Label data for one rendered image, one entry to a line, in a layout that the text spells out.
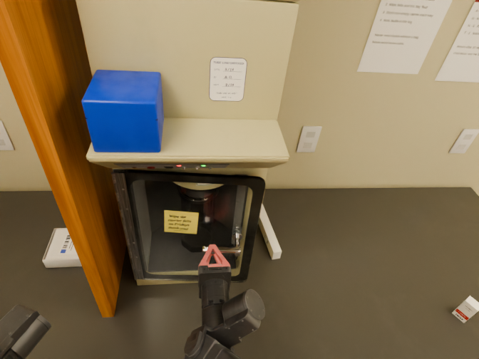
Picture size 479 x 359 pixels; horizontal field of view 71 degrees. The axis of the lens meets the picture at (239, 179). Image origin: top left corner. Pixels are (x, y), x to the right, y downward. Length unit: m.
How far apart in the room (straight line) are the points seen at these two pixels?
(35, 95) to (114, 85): 0.10
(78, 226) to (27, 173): 0.71
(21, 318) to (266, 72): 0.55
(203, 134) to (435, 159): 1.17
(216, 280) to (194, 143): 0.30
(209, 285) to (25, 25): 0.53
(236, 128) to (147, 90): 0.17
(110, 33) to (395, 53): 0.87
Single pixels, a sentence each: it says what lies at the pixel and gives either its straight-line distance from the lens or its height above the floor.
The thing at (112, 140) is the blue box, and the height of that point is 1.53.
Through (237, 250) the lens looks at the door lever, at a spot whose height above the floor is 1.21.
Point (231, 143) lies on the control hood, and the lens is 0.56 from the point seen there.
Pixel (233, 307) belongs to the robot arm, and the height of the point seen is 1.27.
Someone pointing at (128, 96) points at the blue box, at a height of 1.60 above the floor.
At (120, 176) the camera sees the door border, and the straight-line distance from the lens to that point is 0.71.
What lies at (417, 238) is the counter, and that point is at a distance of 1.38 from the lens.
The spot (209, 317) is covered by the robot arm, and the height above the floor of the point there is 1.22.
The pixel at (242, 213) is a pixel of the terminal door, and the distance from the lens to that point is 0.75.
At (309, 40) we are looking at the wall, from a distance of 1.07.
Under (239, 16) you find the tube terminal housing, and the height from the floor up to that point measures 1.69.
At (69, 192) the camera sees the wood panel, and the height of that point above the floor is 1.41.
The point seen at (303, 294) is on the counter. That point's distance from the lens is 1.07.
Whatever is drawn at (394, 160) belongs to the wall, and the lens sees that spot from 1.48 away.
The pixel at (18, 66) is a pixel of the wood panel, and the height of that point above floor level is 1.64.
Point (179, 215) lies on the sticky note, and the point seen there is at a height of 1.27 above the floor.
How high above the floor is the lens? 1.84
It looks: 42 degrees down
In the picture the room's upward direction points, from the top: 7 degrees clockwise
